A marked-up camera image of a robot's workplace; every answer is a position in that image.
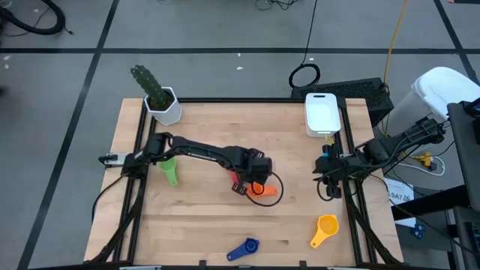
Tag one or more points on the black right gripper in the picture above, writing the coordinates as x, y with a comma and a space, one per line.
345, 165

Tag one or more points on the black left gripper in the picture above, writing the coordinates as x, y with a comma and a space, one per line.
258, 167

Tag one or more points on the orange measuring cup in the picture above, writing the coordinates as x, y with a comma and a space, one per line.
269, 191

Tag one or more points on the red measuring cup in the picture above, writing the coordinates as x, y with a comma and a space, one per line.
233, 176

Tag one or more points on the yellow measuring cup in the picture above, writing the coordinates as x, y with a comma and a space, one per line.
328, 225

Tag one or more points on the navy blue measuring cup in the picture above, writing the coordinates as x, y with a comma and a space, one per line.
250, 245

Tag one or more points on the green measuring cup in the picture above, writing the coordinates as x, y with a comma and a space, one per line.
170, 174

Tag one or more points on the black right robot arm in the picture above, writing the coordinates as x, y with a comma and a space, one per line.
393, 144

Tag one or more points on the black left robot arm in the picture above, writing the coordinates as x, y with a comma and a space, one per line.
202, 152

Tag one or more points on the white plastic basket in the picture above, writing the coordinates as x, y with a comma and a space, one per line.
321, 112

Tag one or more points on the white paper label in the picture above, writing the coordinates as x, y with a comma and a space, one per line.
399, 193

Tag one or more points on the black perforated computer case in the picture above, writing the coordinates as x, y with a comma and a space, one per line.
360, 92

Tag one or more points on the white hexagonal plant pot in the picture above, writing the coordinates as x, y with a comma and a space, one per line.
170, 114

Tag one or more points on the yellow power plug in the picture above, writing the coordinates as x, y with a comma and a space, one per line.
425, 159

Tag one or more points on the small blue connectors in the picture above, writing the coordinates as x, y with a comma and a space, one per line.
417, 230

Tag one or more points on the black desk crossbar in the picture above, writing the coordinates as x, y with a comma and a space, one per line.
431, 202

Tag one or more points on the green cactus plant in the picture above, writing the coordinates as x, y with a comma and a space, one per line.
148, 84

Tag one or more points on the white lidded bin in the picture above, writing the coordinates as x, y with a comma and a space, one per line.
442, 88

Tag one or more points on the black desk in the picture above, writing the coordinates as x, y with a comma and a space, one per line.
467, 150

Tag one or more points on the black aluminium table frame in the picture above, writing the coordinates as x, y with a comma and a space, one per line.
243, 100

